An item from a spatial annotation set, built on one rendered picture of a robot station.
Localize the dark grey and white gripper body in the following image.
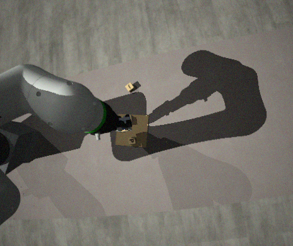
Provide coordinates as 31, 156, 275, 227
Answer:
105, 111, 122, 133

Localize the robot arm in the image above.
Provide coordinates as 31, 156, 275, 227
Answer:
0, 64, 114, 225

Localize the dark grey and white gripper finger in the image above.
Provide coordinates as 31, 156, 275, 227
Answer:
113, 127, 121, 132
116, 114, 132, 131

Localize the tan mat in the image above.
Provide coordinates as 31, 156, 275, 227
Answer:
116, 115, 149, 148

